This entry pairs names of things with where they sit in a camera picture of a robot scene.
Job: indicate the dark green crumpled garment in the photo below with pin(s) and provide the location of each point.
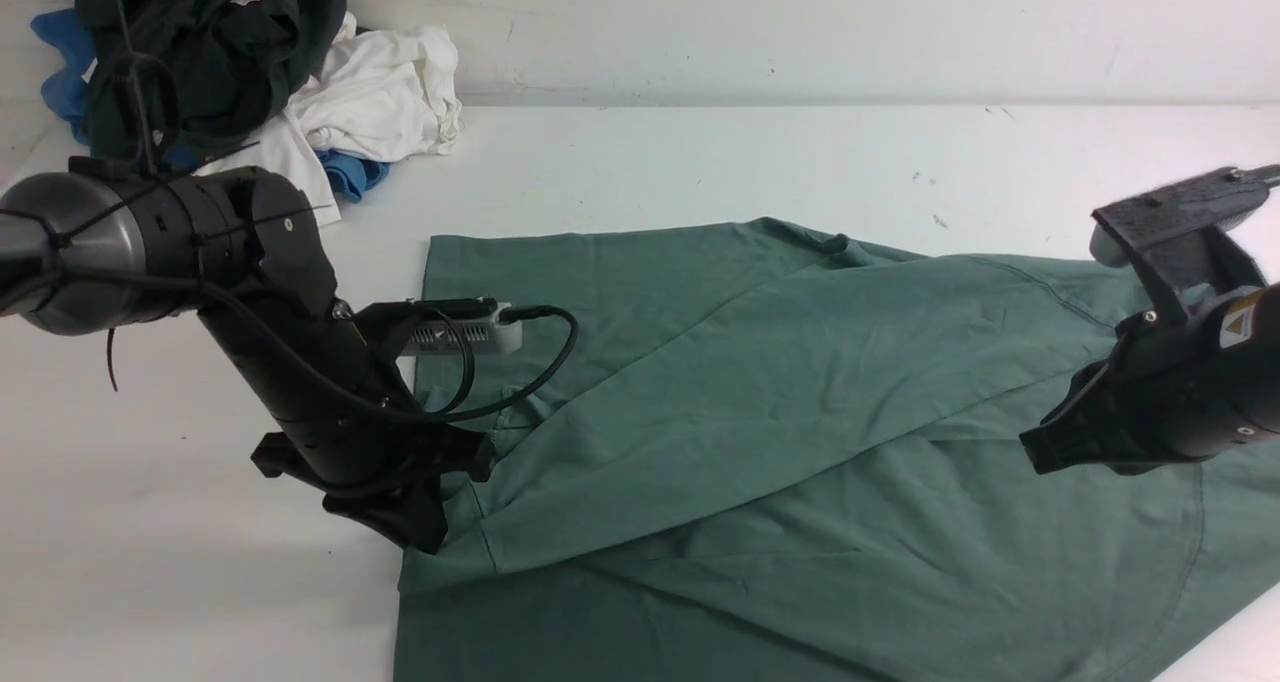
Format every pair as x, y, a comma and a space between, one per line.
217, 70

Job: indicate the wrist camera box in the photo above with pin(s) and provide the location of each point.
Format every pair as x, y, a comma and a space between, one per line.
444, 328
1177, 237

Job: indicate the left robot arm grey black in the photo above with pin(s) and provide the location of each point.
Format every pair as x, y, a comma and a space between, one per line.
93, 249

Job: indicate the green long-sleeved shirt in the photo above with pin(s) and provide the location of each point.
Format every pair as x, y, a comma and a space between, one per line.
782, 455

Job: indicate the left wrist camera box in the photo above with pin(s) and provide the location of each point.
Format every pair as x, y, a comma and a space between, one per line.
444, 328

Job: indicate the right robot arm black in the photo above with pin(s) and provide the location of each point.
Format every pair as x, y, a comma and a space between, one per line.
1170, 393

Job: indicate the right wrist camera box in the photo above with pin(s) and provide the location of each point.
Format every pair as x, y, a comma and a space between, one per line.
1177, 237

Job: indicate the blue crumpled garment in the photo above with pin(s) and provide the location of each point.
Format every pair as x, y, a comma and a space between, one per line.
62, 72

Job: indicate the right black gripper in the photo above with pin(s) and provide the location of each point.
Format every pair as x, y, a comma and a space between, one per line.
1089, 428

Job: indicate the white crumpled shirt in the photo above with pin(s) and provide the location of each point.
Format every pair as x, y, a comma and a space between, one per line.
379, 97

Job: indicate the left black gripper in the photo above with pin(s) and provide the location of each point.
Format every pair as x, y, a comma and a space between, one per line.
387, 466

